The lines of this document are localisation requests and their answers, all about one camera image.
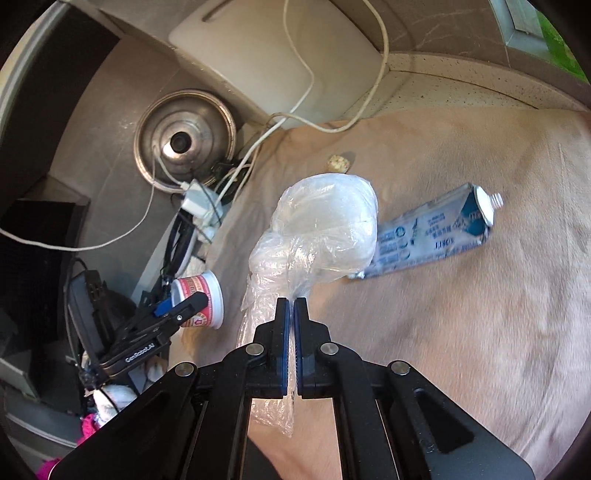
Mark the white charger plug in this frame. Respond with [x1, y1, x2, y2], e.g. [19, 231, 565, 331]
[182, 180, 222, 222]

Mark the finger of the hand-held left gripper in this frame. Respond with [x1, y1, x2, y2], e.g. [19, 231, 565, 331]
[164, 292, 208, 337]
[137, 299, 174, 326]

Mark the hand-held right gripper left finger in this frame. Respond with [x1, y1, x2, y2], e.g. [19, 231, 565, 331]
[48, 298, 291, 480]

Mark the clear plastic bag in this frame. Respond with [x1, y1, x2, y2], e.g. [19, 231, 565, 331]
[235, 173, 380, 439]

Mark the red label paper cup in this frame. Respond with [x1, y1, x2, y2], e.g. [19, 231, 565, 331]
[170, 269, 226, 330]

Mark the person's left forearm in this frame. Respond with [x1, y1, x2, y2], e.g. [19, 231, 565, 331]
[37, 413, 101, 480]

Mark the grey window frame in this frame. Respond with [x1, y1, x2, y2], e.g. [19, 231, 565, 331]
[489, 0, 578, 70]

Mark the metal pot lid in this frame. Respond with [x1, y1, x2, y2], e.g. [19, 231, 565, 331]
[134, 89, 238, 190]

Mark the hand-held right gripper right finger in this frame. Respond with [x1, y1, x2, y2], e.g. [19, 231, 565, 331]
[294, 298, 539, 480]

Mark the person's left hand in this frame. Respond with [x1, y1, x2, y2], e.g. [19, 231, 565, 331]
[92, 357, 167, 423]

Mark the beige blanket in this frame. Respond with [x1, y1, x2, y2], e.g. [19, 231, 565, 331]
[182, 108, 591, 480]

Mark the thin white charger cable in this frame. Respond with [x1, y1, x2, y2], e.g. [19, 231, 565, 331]
[0, 152, 190, 252]

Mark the blue toothpaste tube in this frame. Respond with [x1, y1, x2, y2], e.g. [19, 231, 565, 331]
[348, 182, 505, 281]

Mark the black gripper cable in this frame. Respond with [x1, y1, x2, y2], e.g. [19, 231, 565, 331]
[65, 257, 100, 407]

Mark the white cutting board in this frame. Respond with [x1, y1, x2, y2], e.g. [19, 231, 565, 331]
[168, 0, 386, 132]

